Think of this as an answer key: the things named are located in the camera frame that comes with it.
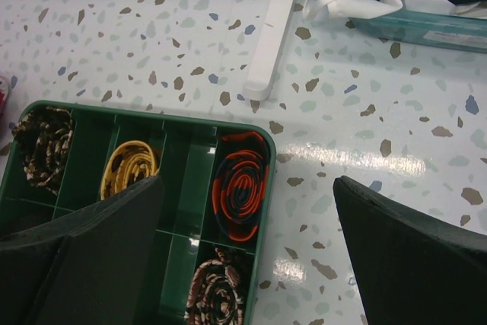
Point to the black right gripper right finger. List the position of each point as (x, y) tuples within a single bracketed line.
[(411, 268)]

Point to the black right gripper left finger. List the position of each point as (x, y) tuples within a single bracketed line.
[(86, 267)]

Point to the yellow rolled tie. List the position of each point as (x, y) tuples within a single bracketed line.
[(129, 163)]

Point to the brown pink floral rolled tie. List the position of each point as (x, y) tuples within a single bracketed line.
[(217, 293)]

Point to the brown patterned rolled tie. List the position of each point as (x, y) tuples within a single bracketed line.
[(44, 136)]

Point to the green compartment tray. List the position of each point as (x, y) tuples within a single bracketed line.
[(187, 231)]

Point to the orange navy striped rolled tie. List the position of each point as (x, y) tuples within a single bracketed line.
[(239, 186)]

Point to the pink camouflage folded garment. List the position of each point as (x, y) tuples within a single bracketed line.
[(5, 90)]

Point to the white clothes rack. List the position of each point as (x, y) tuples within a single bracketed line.
[(261, 73)]

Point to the white garment in basket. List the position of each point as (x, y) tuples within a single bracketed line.
[(370, 9)]

